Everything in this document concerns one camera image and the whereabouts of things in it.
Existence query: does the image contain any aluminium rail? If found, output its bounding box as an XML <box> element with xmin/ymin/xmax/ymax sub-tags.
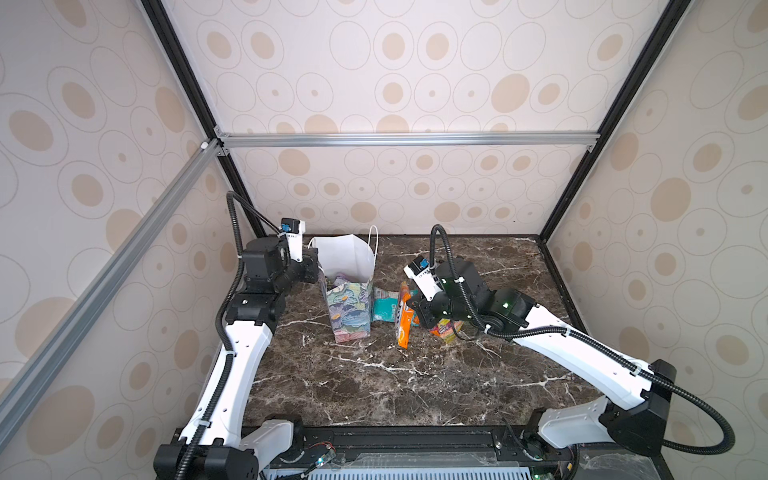
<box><xmin>221</xmin><ymin>131</ymin><xmax>600</xmax><ymax>149</ymax></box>
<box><xmin>1</xmin><ymin>138</ymin><xmax>223</xmax><ymax>449</ymax></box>

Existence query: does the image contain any black corrugated cable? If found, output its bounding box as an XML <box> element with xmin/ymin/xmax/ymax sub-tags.
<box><xmin>171</xmin><ymin>190</ymin><xmax>283</xmax><ymax>480</ymax></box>
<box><xmin>428</xmin><ymin>224</ymin><xmax>737</xmax><ymax>456</ymax></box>

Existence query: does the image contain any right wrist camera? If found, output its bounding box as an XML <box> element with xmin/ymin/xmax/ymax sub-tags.
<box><xmin>404</xmin><ymin>255</ymin><xmax>442</xmax><ymax>301</ymax></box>

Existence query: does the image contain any orange Fox's snack packet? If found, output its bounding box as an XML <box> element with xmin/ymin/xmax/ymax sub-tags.
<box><xmin>396</xmin><ymin>281</ymin><xmax>415</xmax><ymax>349</ymax></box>

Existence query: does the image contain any white patterned paper bag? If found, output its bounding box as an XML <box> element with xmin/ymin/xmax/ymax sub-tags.
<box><xmin>309</xmin><ymin>225</ymin><xmax>379</xmax><ymax>343</ymax></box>

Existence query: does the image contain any left black corrugated cable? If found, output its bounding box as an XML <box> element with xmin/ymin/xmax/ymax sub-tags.
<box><xmin>171</xmin><ymin>190</ymin><xmax>283</xmax><ymax>480</ymax></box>

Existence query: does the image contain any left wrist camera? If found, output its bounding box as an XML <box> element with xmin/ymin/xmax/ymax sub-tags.
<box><xmin>280</xmin><ymin>218</ymin><xmax>306</xmax><ymax>263</ymax></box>

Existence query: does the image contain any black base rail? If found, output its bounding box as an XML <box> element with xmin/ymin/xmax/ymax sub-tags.
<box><xmin>157</xmin><ymin>423</ymin><xmax>673</xmax><ymax>480</ymax></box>

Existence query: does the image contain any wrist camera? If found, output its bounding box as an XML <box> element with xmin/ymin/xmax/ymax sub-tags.
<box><xmin>404</xmin><ymin>255</ymin><xmax>442</xmax><ymax>301</ymax></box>
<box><xmin>280</xmin><ymin>218</ymin><xmax>306</xmax><ymax>263</ymax></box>

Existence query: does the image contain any pink Fox's candy packet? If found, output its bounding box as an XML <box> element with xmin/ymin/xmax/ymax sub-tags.
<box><xmin>430</xmin><ymin>318</ymin><xmax>464</xmax><ymax>344</ymax></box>

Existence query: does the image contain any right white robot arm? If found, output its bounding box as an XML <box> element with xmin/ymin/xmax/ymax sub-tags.
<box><xmin>404</xmin><ymin>256</ymin><xmax>670</xmax><ymax>459</ymax></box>

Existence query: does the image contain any back aluminium rail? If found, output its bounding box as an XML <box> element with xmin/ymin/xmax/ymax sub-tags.
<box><xmin>221</xmin><ymin>131</ymin><xmax>600</xmax><ymax>149</ymax></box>

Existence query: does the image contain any teal snack packet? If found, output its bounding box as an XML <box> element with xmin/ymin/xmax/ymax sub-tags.
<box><xmin>372</xmin><ymin>287</ymin><xmax>400</xmax><ymax>323</ymax></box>

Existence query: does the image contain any left aluminium rail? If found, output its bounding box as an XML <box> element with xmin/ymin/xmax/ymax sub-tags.
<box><xmin>1</xmin><ymin>138</ymin><xmax>223</xmax><ymax>449</ymax></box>

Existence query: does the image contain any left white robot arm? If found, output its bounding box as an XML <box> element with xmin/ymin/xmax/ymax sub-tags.
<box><xmin>153</xmin><ymin>233</ymin><xmax>319</xmax><ymax>479</ymax></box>

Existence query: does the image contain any right black corrugated cable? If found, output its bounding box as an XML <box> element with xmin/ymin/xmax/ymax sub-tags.
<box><xmin>428</xmin><ymin>224</ymin><xmax>737</xmax><ymax>456</ymax></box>

